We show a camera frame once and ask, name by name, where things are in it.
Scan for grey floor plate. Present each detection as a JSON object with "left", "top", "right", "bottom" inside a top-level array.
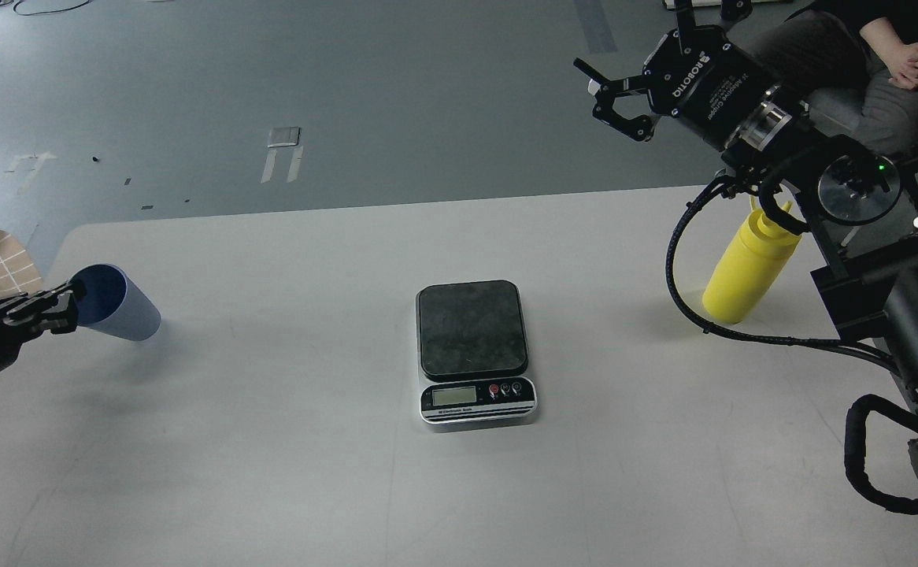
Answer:
[{"left": 267, "top": 126, "right": 302, "bottom": 150}]

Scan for digital kitchen scale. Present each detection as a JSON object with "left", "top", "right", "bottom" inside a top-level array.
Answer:
[{"left": 415, "top": 280, "right": 539, "bottom": 428}]

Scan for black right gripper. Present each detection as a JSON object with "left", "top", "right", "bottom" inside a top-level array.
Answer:
[{"left": 573, "top": 0, "right": 777, "bottom": 150}]

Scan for blue ribbed cup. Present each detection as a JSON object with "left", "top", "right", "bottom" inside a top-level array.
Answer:
[{"left": 70, "top": 263, "right": 161, "bottom": 342}]

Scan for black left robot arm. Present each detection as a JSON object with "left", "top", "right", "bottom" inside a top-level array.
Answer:
[{"left": 0, "top": 280, "right": 86, "bottom": 372}]

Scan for yellow squeeze bottle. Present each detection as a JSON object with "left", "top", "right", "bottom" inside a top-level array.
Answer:
[{"left": 701, "top": 198, "right": 801, "bottom": 325}]

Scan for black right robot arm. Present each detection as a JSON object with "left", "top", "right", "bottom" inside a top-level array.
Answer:
[{"left": 574, "top": 1, "right": 918, "bottom": 514}]

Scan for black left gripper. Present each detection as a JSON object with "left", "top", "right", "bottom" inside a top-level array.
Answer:
[{"left": 0, "top": 281, "right": 87, "bottom": 372}]

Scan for seated person in grey trousers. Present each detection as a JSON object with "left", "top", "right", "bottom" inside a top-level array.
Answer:
[{"left": 746, "top": 1, "right": 918, "bottom": 155}]

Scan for black floor cables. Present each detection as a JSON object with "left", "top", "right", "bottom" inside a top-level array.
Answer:
[{"left": 0, "top": 0, "right": 94, "bottom": 28}]

